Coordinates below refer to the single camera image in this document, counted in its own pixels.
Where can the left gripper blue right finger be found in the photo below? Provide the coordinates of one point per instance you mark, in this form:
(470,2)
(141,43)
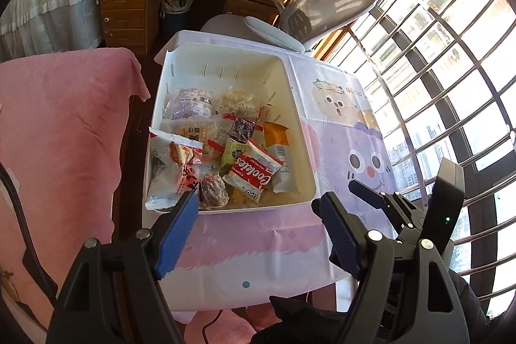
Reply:
(345,234)

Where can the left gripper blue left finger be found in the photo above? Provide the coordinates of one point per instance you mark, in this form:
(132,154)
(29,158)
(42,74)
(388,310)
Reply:
(171,231)

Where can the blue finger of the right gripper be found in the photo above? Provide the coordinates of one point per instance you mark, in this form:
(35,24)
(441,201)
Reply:
(366,194)

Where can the clear bag mixed nuts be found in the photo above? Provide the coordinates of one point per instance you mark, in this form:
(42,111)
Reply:
(213,192)

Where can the green seaweed snack packet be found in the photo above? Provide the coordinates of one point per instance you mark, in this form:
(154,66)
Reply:
(230,154)

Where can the yellow cake snack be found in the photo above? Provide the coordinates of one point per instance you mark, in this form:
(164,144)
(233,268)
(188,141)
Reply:
(196,132)

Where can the red cookie snack packet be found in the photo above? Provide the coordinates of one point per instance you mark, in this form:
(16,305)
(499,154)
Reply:
(252,171)

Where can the orange white snack bar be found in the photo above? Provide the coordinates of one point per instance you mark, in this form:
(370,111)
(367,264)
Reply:
(278,146)

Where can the clear bag puffed rice snack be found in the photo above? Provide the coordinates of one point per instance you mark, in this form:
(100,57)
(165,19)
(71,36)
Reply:
(239,103)

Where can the white red chip bag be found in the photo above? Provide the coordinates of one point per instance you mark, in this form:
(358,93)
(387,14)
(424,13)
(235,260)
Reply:
(174,169)

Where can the cartoon monster tablecloth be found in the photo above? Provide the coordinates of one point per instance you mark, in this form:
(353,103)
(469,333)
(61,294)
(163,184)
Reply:
(239,258)

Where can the white plastic storage bin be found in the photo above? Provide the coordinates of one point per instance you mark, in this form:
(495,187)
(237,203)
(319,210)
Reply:
(234,126)

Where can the purple white snack pouch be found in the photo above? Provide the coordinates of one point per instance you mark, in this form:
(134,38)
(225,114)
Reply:
(190,103)

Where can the pink blanket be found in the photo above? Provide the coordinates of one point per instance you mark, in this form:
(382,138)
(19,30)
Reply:
(63,118)

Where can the grey office chair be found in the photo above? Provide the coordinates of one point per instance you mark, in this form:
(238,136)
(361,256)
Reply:
(302,23)

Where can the white lace covered bed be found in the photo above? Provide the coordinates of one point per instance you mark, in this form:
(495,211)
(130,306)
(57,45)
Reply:
(33,27)

